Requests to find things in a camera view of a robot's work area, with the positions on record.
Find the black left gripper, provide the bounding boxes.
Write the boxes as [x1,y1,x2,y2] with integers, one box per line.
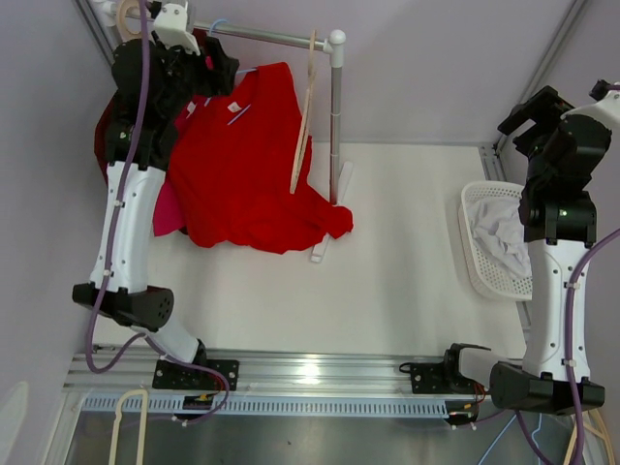
[151,29,237,120]

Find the light blue thin hanger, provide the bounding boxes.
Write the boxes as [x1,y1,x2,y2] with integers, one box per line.
[207,18,258,126]

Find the red t shirt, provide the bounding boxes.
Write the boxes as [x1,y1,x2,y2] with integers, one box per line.
[168,62,354,254]

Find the beige wooden hanger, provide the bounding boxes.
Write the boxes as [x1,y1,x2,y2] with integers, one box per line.
[289,30,318,195]

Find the white t shirt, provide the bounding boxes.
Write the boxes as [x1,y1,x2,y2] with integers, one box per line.
[465,197,531,280]

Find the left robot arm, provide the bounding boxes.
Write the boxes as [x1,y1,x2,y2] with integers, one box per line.
[72,34,239,388]

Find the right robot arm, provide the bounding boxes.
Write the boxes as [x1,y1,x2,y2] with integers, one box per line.
[441,79,619,416]

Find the dark maroon t shirt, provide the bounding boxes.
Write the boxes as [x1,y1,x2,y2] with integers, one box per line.
[91,28,214,188]

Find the beige hanger on rack left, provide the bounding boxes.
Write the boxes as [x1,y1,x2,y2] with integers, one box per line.
[115,0,141,40]

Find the magenta pink t shirt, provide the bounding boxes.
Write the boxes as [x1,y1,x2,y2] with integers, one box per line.
[152,94,204,238]

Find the blue hanger bottom right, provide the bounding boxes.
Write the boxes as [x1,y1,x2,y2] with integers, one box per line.
[474,413,557,464]

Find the beige hanger bottom right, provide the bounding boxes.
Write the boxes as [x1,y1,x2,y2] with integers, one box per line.
[582,409,615,464]

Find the beige hanger bottom left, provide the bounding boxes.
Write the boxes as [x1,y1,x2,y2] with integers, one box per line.
[107,389,150,465]

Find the silver clothes rack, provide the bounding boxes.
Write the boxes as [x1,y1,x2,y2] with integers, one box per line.
[89,0,355,265]

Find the white perforated plastic basket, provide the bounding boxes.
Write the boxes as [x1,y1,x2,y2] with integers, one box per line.
[458,181,533,301]

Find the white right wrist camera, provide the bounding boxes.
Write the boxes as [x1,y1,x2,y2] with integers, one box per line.
[566,79,619,125]

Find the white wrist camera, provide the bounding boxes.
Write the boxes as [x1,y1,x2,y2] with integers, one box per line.
[566,79,619,125]
[151,1,200,55]

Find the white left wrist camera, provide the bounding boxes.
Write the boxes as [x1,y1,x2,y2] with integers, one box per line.
[151,1,200,55]

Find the aluminium corner frame post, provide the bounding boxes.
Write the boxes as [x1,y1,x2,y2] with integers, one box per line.
[493,0,595,156]

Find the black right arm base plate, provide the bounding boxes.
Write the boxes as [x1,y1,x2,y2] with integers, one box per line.
[402,362,480,395]

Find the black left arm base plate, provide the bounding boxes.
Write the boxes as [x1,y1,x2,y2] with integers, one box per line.
[152,359,239,391]

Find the aluminium frame rail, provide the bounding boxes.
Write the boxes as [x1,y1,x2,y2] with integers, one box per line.
[63,346,441,397]

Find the white slotted cable duct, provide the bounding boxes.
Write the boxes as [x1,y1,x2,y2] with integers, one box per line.
[81,394,450,419]

